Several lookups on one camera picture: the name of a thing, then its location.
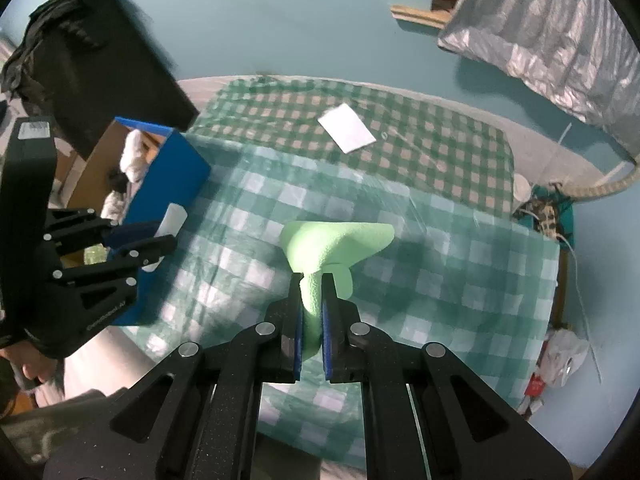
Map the blue cardboard box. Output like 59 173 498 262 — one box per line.
64 116 213 328

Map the white sock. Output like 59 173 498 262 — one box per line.
155 203 188 238
119 129 149 183

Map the braided beige hose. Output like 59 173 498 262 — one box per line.
564 154 640 202

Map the light blue white cloth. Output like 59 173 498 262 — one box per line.
100 191 127 223

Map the large-check green tablecloth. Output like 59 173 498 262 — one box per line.
121 138 561 470

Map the white paper sheet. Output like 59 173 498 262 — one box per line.
318 103 375 154

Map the white plastic bag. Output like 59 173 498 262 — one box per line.
537 328 590 388

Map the black fuzzy soft object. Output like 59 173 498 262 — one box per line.
107 168 129 195

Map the light green cloth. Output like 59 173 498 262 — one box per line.
280 221 395 360

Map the person's left hand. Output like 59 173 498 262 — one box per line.
1 341 64 394

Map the small-check green tablecloth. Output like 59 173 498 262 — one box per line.
190 76 514 218

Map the teal basket with cables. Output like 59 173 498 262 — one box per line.
512 185 574 246

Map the silver foil curtain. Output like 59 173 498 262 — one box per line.
438 0 639 157

